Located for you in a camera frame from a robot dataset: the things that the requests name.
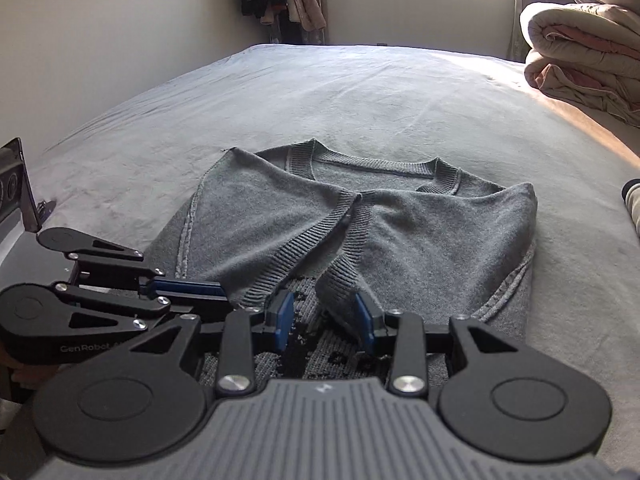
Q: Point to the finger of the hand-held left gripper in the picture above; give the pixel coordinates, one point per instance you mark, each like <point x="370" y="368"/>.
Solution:
<point x="200" y="307"/>
<point x="185" y="287"/>

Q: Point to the grey patterned knit sweater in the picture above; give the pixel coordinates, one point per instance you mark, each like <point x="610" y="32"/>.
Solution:
<point x="425" y="230"/>

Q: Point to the person's left hand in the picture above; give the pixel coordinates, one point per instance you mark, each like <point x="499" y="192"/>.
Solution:
<point x="30" y="376"/>

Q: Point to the hanging pink clothes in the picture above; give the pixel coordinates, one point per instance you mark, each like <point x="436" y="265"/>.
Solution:
<point x="310" y="10"/>

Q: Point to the folded beige pink quilt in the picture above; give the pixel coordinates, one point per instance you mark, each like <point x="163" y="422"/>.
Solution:
<point x="580" y="50"/>

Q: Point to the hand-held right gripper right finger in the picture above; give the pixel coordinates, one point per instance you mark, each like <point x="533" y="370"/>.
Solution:
<point x="365" y="320"/>

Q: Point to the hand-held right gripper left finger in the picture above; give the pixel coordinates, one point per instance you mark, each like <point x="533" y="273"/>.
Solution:
<point x="282" y="320"/>

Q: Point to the folded cream garment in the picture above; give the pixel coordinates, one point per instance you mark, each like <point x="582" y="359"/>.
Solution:
<point x="634" y="205"/>

